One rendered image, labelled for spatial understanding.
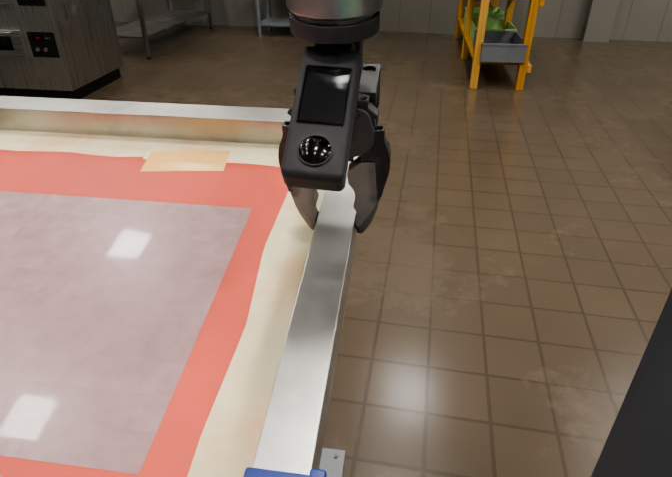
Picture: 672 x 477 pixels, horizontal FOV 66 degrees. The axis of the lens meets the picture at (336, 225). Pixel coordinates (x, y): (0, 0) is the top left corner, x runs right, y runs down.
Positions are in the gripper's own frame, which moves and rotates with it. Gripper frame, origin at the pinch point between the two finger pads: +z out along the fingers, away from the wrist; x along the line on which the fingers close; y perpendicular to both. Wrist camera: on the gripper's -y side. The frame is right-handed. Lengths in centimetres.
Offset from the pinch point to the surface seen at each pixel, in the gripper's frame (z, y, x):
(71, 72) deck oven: 136, 331, 267
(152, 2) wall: 186, 682, 360
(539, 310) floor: 128, 108, -65
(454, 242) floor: 134, 153, -34
